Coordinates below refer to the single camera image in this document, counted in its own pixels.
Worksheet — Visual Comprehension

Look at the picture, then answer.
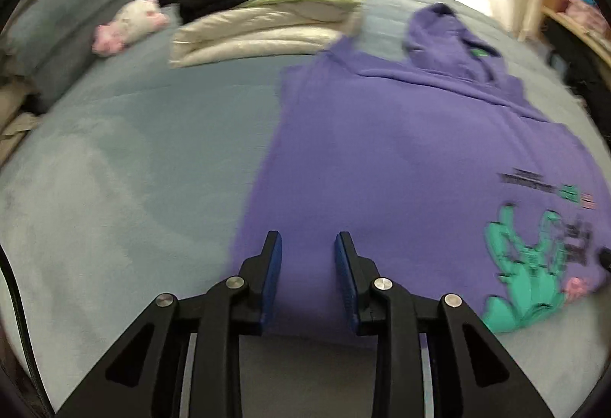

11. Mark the cream folded garment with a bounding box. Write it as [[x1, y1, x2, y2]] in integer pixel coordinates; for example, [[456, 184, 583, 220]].
[[168, 0, 364, 68]]

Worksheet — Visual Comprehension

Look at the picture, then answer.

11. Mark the black folded garment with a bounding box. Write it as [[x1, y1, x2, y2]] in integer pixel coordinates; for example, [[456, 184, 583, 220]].
[[179, 0, 297, 22]]

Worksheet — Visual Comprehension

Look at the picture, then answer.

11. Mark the black patterned clothes pile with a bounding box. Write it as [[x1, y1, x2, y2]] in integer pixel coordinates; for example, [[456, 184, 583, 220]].
[[544, 17, 611, 123]]

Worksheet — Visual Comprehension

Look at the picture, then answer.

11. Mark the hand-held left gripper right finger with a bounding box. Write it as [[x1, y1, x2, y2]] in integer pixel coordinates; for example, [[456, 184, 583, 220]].
[[335, 231, 557, 418]]

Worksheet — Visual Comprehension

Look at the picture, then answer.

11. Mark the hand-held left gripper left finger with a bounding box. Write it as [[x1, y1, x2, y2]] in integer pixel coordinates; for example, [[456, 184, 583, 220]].
[[56, 231, 283, 418]]

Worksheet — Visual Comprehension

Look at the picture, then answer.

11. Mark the pink white cat plush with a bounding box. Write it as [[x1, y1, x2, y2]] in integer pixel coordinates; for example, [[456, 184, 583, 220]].
[[92, 0, 170, 58]]

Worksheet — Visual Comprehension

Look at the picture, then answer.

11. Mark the black cable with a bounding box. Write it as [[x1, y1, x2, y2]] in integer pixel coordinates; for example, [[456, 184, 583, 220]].
[[0, 246, 53, 418]]

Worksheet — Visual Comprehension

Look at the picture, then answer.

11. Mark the purple zip hoodie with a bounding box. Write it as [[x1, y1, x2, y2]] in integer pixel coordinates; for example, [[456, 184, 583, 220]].
[[234, 2, 611, 347]]

